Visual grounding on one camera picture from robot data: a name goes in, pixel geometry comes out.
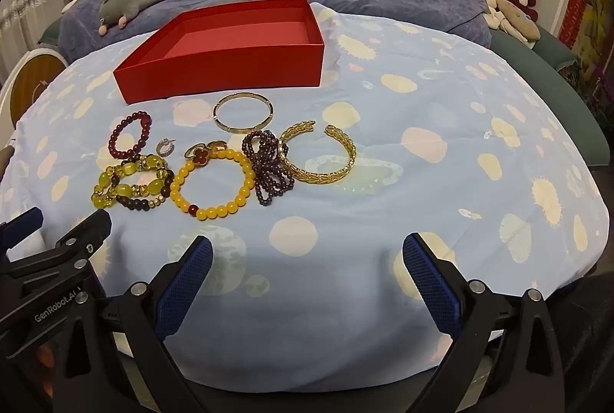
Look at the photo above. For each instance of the round wooden stool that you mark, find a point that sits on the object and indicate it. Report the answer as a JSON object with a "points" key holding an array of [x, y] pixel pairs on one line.
{"points": [[33, 82]]}

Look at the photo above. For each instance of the beige plush toy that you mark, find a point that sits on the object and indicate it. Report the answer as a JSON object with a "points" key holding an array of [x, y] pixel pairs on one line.
{"points": [[515, 17]]}

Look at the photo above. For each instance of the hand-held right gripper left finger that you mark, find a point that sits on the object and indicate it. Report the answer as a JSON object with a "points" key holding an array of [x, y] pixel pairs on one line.
{"points": [[187, 283]]}

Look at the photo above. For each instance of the white lace curtain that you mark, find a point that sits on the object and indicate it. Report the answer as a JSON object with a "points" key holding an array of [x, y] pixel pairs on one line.
{"points": [[24, 0]]}

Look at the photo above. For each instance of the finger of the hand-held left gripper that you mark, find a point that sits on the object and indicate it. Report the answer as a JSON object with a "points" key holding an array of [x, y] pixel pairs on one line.
{"points": [[26, 221], [79, 245]]}

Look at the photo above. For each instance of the gold metal bangle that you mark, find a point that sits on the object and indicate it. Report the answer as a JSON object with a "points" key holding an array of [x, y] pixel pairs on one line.
{"points": [[240, 130]]}

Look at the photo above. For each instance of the dark cloth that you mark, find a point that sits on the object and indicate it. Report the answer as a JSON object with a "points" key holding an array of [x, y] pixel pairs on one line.
{"points": [[590, 336]]}

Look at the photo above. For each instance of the red cardboard box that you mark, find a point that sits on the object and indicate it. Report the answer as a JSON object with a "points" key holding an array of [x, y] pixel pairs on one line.
{"points": [[216, 72]]}

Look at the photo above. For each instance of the light blue planet-print sheet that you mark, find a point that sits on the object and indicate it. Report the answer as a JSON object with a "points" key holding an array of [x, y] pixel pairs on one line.
{"points": [[383, 202]]}

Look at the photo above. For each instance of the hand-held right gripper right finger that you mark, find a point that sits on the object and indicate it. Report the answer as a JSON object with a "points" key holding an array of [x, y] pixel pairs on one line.
{"points": [[429, 283]]}

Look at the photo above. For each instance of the silver hoop earring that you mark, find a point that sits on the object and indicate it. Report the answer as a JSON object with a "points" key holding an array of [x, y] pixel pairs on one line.
{"points": [[160, 149]]}

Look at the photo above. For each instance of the potted plant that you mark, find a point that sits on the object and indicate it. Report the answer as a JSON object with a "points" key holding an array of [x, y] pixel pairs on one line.
{"points": [[597, 82]]}

